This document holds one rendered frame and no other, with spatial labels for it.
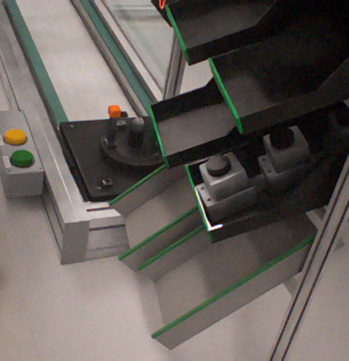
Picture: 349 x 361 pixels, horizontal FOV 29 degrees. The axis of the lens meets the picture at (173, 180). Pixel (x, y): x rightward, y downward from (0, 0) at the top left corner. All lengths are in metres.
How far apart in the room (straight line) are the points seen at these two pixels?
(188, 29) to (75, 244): 0.47
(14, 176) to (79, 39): 0.66
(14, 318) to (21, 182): 0.27
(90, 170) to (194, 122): 0.33
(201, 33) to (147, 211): 0.34
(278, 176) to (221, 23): 0.21
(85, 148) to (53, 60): 0.45
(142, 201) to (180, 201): 0.08
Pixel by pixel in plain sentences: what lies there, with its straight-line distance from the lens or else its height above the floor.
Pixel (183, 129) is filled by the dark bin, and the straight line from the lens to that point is 0.97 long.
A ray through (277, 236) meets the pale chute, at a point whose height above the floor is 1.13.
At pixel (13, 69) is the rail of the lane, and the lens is 1.56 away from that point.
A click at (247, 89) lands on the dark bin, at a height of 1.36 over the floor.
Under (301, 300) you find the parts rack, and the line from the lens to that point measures 0.89.
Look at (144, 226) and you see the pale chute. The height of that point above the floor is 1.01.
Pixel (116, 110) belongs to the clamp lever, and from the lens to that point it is 1.23.
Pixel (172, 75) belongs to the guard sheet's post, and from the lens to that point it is 1.47.
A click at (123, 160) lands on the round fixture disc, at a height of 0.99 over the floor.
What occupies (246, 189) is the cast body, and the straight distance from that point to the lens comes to 0.82.
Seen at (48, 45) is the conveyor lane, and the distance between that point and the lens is 1.78.
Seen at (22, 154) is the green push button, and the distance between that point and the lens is 1.28.
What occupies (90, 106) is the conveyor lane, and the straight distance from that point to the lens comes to 1.54.
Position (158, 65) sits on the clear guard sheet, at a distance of 1.57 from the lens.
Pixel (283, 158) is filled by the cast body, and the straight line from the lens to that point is 0.81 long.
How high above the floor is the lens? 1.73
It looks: 37 degrees down
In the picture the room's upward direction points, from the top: 12 degrees clockwise
